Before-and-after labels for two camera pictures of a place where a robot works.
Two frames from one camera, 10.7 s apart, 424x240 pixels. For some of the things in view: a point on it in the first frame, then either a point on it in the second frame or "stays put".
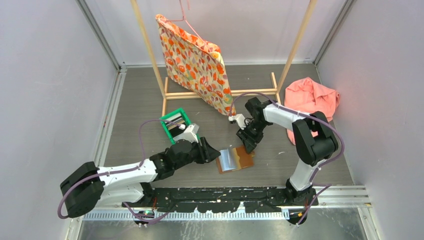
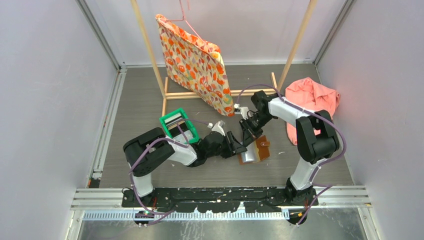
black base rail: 223,199 stays put
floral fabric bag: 194,66 stays put
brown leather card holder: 233,159 to 257,150
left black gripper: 206,153 to 236,147
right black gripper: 251,143 stays put
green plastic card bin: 170,115 stays put
